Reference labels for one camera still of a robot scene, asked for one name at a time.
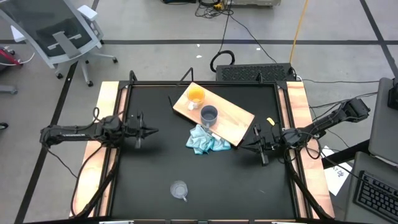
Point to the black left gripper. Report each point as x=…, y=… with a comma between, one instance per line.
x=130, y=128

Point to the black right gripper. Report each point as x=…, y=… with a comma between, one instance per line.
x=273, y=140

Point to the grey mug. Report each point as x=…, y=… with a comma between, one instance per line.
x=209, y=114

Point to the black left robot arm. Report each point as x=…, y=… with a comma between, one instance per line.
x=74, y=133

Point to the small yellow tag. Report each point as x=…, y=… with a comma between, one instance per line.
x=270, y=121

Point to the wooden cutting board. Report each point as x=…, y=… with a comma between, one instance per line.
x=230, y=124

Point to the light blue microfibre cloth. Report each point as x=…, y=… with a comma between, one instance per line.
x=202, y=140

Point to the wooden table side board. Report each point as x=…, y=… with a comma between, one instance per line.
x=92, y=169
x=298, y=99

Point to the black computer case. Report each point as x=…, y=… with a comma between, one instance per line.
x=248, y=73

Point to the white paper sheet with writing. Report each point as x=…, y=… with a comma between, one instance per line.
x=337, y=180

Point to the black desk bar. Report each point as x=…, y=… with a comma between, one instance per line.
x=348, y=154

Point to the grey desk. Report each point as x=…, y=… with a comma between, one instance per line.
x=351, y=205

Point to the grey mesh office chair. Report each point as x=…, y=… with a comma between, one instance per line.
x=62, y=40

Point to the black keyboard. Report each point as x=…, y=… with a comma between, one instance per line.
x=376, y=196

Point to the grey monitor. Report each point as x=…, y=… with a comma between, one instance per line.
x=385, y=133

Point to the grey metal foot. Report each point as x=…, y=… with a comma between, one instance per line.
x=7, y=90

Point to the red tool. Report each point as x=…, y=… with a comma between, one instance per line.
x=7, y=57

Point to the black metal rig frame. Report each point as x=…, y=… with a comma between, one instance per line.
x=311, y=193

